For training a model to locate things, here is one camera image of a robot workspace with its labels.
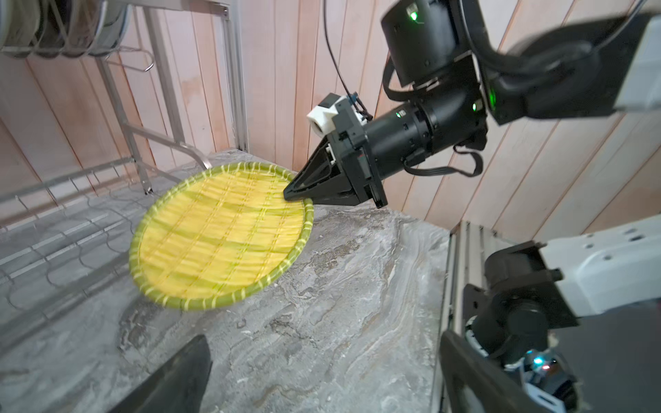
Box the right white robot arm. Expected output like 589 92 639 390
283 1 660 208

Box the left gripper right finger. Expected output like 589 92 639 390
440 330 545 412

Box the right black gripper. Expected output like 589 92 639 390
283 100 387 208

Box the aluminium front rail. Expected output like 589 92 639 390
430 221 512 413

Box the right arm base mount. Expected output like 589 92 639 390
462 284 579 412

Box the cream floral plate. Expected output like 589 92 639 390
1 0 41 56

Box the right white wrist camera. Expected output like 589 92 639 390
306 93 350 138

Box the white plate with black emblem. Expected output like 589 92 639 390
89 1 131 58

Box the sunburst plate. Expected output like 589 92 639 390
64 0 107 59

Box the stainless steel dish rack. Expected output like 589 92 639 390
1 1 248 345

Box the yellow woven plate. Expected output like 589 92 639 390
128 162 314 311

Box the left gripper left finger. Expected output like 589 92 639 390
111 335 213 412

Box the dark blue oval plate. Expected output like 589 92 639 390
36 0 73 59

